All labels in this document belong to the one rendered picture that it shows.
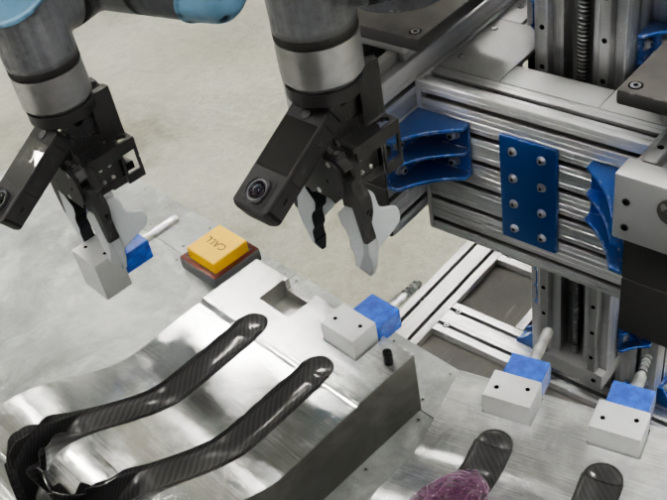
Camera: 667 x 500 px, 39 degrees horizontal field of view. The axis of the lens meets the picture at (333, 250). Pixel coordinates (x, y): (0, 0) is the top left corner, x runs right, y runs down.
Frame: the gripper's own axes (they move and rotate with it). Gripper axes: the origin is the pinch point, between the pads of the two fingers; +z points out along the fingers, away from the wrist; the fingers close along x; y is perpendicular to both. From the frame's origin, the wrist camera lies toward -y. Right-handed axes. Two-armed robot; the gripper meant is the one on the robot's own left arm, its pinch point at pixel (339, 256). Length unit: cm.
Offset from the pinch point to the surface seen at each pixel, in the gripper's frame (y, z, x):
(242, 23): 146, 101, 223
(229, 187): 74, 101, 144
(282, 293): 0.8, 13.6, 13.5
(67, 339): -18.2, 20.7, 37.0
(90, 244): -12.7, 4.9, 30.5
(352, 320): -0.1, 9.1, -0.2
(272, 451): -15.9, 12.5, -3.9
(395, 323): 4.2, 12.0, -2.0
